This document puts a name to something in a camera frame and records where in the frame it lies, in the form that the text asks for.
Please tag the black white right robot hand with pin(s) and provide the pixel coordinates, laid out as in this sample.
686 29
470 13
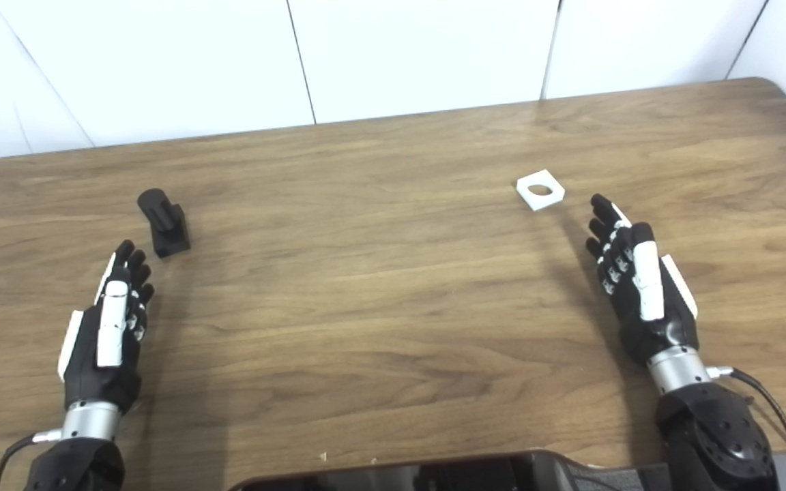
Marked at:
649 300

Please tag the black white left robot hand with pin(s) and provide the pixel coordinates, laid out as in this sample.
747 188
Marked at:
103 368

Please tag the white square piece with hole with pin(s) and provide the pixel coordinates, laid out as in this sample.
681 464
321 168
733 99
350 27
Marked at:
551 194

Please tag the black robot torso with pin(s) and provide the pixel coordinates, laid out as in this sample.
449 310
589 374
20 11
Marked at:
475 474

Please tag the black peg with square base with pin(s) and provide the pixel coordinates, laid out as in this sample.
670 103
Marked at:
166 228

